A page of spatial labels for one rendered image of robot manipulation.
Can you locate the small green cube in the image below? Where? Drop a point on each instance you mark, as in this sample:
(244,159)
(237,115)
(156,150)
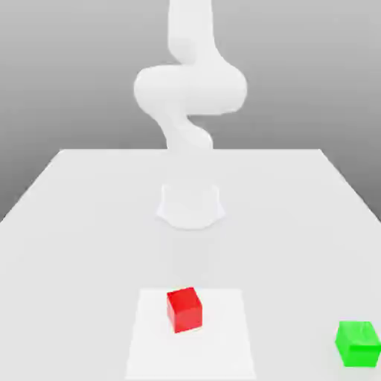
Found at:
(358,343)

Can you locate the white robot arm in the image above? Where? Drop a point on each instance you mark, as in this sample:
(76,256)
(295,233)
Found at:
(190,89)

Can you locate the small red cube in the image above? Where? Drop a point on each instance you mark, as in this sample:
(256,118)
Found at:
(184,309)

